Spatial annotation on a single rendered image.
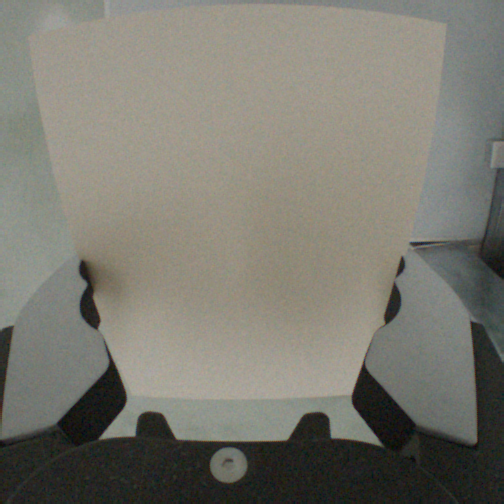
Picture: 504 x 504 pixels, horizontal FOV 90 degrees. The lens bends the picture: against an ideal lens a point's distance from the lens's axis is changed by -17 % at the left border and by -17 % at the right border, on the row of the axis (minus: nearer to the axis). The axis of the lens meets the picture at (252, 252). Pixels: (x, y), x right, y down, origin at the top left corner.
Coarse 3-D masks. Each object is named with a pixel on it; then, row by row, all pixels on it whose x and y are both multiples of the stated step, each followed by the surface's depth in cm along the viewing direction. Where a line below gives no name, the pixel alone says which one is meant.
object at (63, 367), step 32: (64, 288) 9; (32, 320) 7; (64, 320) 8; (96, 320) 9; (32, 352) 6; (64, 352) 7; (96, 352) 7; (32, 384) 6; (64, 384) 6; (96, 384) 6; (32, 416) 5; (64, 416) 5; (96, 416) 6
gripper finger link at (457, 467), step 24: (480, 336) 7; (480, 360) 6; (480, 384) 5; (480, 408) 5; (480, 432) 5; (408, 456) 5; (432, 456) 4; (456, 456) 4; (480, 456) 4; (456, 480) 4; (480, 480) 4
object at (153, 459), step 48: (144, 432) 5; (48, 480) 4; (96, 480) 4; (144, 480) 4; (192, 480) 4; (240, 480) 4; (288, 480) 4; (336, 480) 4; (384, 480) 4; (432, 480) 4
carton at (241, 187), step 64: (64, 64) 7; (128, 64) 7; (192, 64) 7; (256, 64) 7; (320, 64) 7; (384, 64) 7; (64, 128) 8; (128, 128) 8; (192, 128) 8; (256, 128) 8; (320, 128) 8; (384, 128) 8; (64, 192) 9; (128, 192) 9; (192, 192) 9; (256, 192) 9; (320, 192) 9; (384, 192) 9; (128, 256) 10; (192, 256) 10; (256, 256) 10; (320, 256) 10; (384, 256) 10; (128, 320) 12; (192, 320) 12; (256, 320) 12; (320, 320) 12; (128, 384) 14; (192, 384) 14; (256, 384) 14; (320, 384) 14
